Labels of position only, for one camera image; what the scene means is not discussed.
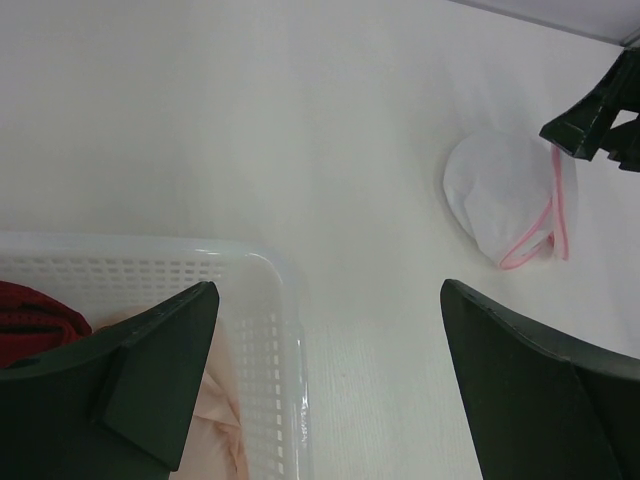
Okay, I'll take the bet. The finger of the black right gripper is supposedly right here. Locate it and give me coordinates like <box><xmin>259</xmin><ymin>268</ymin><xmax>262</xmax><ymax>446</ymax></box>
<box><xmin>539</xmin><ymin>48</ymin><xmax>639</xmax><ymax>160</ymax></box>
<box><xmin>598</xmin><ymin>119</ymin><xmax>639</xmax><ymax>173</ymax></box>

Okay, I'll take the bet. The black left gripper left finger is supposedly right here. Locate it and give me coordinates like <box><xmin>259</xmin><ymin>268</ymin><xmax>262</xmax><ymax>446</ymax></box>
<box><xmin>1</xmin><ymin>282</ymin><xmax>219</xmax><ymax>472</ymax></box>

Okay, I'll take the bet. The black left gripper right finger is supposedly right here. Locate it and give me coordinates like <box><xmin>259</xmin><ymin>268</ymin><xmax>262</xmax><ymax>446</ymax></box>
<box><xmin>440</xmin><ymin>279</ymin><xmax>639</xmax><ymax>480</ymax></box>

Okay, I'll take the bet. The white mesh laundry bag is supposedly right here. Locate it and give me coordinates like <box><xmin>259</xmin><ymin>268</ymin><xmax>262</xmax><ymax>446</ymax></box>
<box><xmin>443</xmin><ymin>131</ymin><xmax>578</xmax><ymax>270</ymax></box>

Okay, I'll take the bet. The red bra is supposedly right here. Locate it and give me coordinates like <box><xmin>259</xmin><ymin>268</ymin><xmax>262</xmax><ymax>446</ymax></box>
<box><xmin>1</xmin><ymin>281</ymin><xmax>93</xmax><ymax>368</ymax></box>

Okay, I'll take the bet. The white plastic laundry basket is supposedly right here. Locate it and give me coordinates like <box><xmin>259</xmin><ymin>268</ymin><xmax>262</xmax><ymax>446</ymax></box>
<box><xmin>1</xmin><ymin>232</ymin><xmax>313</xmax><ymax>479</ymax></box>

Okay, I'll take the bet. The pink garment in basket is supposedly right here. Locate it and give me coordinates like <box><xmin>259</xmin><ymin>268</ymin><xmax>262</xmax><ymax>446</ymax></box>
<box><xmin>92</xmin><ymin>306</ymin><xmax>249</xmax><ymax>479</ymax></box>

